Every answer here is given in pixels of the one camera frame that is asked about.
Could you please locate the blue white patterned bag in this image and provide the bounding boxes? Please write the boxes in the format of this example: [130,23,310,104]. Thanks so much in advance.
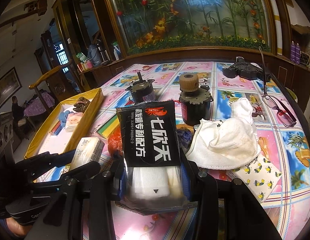
[176,124,195,153]

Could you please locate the wooden chair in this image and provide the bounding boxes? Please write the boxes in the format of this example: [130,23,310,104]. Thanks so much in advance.
[28,60,85,113]

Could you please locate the striped sponge pack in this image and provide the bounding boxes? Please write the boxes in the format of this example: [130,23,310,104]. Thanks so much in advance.
[97,114,120,139]

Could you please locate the seated person in black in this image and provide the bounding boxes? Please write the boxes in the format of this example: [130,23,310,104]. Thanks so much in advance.
[12,96,26,127]

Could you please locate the yellow cardboard tray box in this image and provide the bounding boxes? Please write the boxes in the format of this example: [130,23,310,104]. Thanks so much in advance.
[24,88,104,159]

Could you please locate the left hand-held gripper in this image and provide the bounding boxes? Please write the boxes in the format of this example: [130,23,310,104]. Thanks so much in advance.
[0,150,100,226]

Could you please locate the purple bottles on shelf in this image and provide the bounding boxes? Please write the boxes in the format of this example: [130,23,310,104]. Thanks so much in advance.
[290,41,301,64]

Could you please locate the flower mural glass panel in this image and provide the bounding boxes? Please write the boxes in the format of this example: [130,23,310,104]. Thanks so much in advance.
[110,0,270,55]

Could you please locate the brown pine cone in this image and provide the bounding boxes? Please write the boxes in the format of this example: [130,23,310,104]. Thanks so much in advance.
[73,96,90,113]

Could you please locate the black label sponge pack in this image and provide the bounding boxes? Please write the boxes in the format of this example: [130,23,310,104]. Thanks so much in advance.
[116,100,196,215]

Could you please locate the purple frame eyeglasses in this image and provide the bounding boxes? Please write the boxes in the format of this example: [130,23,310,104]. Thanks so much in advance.
[258,47,297,127]

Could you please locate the colourful fruit print tablecloth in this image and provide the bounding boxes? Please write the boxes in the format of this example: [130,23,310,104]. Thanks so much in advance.
[89,62,310,239]

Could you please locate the lemon print tissue pack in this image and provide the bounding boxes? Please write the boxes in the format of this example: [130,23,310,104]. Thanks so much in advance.
[226,154,282,203]

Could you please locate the black motor with shaft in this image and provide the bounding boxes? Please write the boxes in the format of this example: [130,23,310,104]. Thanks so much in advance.
[126,72,156,103]

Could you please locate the blue kettle on counter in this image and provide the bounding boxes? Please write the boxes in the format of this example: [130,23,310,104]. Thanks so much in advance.
[88,44,103,66]

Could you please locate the white towel cloth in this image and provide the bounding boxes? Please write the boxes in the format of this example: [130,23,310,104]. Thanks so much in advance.
[185,98,261,170]

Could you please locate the pink rose tissue pack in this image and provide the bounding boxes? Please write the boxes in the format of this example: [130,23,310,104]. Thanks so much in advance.
[65,113,83,132]

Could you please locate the black motor with beige gear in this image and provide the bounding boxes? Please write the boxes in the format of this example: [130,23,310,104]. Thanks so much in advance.
[179,73,213,126]

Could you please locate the framed wall painting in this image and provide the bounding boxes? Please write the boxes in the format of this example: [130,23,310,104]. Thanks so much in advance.
[0,67,22,108]

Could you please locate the orange blue scrubber bundle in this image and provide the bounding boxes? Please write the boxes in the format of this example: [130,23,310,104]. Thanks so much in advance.
[108,126,123,159]

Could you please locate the blue fabric piece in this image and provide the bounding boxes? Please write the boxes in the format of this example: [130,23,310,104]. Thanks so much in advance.
[58,111,71,127]

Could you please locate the purple cloth side table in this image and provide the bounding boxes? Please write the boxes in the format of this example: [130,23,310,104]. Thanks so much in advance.
[24,92,55,117]

